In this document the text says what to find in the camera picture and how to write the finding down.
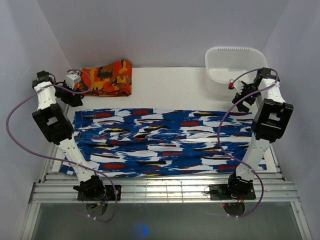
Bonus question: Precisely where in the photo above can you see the white plastic basin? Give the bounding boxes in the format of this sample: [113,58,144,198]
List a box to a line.
[204,46,267,99]

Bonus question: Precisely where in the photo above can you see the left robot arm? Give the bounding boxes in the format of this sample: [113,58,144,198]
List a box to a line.
[32,70,106,200]

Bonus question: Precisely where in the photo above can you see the blue white patterned trousers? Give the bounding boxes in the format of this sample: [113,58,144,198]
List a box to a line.
[73,108,253,177]

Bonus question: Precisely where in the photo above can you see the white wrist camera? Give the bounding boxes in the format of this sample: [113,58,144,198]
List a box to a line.
[228,79,246,95]
[65,73,81,90]

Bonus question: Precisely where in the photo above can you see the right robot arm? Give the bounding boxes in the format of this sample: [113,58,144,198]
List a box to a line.
[225,67,294,199]

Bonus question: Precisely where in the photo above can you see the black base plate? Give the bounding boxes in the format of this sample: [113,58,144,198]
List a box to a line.
[208,184,256,200]
[76,185,116,201]

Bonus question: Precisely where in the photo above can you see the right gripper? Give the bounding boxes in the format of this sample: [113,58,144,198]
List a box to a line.
[231,80,261,113]

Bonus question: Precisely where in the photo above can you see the aluminium rail frame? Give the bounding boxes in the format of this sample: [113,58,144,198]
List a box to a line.
[20,148,312,240]

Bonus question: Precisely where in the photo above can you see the purple cable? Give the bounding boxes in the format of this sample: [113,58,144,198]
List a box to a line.
[199,66,280,219]
[5,68,119,223]

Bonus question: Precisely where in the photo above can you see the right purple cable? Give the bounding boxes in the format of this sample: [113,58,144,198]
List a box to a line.
[199,66,280,219]

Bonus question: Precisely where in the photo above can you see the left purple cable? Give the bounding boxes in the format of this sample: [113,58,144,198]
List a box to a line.
[5,68,119,223]

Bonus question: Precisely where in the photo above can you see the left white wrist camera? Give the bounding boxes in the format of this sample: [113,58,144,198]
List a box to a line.
[65,73,81,90]

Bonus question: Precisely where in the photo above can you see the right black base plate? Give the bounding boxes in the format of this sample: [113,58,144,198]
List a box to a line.
[208,184,256,200]

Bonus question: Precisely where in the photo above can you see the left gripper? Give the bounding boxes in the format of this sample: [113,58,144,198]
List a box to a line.
[54,79,83,107]

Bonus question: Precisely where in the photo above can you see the orange camouflage folded trousers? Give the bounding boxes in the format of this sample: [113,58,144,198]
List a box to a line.
[75,59,133,97]

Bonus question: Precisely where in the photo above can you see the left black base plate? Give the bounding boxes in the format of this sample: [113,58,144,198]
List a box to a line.
[76,185,116,201]

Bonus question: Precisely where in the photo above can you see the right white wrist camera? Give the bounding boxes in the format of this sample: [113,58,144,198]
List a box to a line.
[228,79,246,95]

